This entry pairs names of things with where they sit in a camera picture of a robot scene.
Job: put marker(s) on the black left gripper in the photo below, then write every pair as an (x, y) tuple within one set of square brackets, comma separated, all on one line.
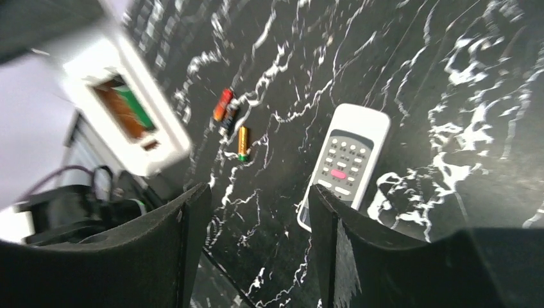
[(74, 212)]

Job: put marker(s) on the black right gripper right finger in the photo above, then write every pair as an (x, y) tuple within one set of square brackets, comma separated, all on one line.
[(361, 263)]

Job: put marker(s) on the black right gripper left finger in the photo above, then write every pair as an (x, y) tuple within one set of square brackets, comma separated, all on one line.
[(150, 261)]

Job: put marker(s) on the small grey remote control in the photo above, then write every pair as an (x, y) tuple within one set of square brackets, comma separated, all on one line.
[(350, 152)]

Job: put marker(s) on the green yellow battery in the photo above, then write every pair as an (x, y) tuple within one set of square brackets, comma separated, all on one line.
[(243, 137)]

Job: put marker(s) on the white remote control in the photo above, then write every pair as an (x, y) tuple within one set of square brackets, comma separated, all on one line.
[(115, 91)]

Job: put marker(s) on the dark blue battery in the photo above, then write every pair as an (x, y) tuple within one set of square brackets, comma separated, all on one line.
[(228, 120)]

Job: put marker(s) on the orange battery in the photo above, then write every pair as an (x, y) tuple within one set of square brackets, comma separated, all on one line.
[(221, 106)]

